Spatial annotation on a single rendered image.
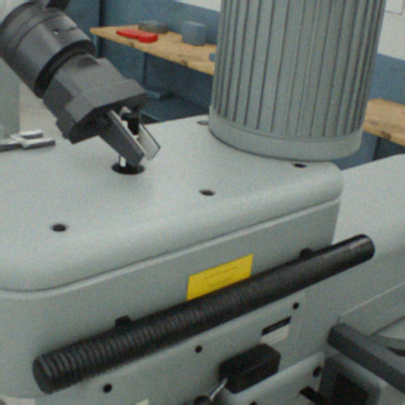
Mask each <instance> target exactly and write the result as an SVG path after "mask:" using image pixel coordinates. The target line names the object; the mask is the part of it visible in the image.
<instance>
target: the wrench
mask: <svg viewBox="0 0 405 405"><path fill-rule="evenodd" d="M41 137H43V132H42V131H41V130H35V131H31V132H24V133H19V134H17V135H12V136H9V139H5V140H0V151H4V150H9V149H15V148H18V147H21V148H22V149H23V150H29V149H37V148H43V147H47V146H56V139H55V138H53V137H46V138H41ZM35 138H40V139H35ZM31 139H34V140H31ZM28 140H30V141H28Z"/></svg>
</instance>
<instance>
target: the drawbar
mask: <svg viewBox="0 0 405 405"><path fill-rule="evenodd" d="M121 120H122V122H123V121H125V122H127V129H128V130H129V131H130V132H131V134H132V135H133V136H137V135H138V134H139V128H140V114H137V113H134V112H124V113H123V114H122V116H121ZM118 172H119V173H120V174H137V166H136V167H133V166H132V165H130V164H129V163H128V162H127V161H126V160H125V166H122V165H121V155H119V169H118Z"/></svg>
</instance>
